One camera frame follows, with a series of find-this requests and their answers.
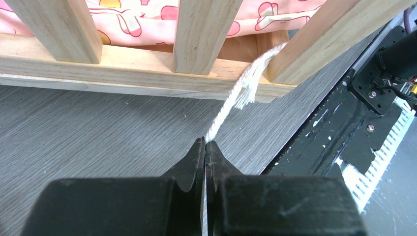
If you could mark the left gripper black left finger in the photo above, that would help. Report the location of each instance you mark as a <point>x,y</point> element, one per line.
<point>167,205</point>

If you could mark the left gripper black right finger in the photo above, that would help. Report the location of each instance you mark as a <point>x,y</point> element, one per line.
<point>264,205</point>

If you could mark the wooden slatted pet bed frame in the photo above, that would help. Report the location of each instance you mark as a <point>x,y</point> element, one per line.
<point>55,44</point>

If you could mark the pink printed cushion with ties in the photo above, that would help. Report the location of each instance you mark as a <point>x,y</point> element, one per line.
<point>47,134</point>

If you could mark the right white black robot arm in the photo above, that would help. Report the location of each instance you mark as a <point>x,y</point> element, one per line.
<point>399,60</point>

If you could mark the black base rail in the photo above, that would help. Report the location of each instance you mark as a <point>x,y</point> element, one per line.
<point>356,129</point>

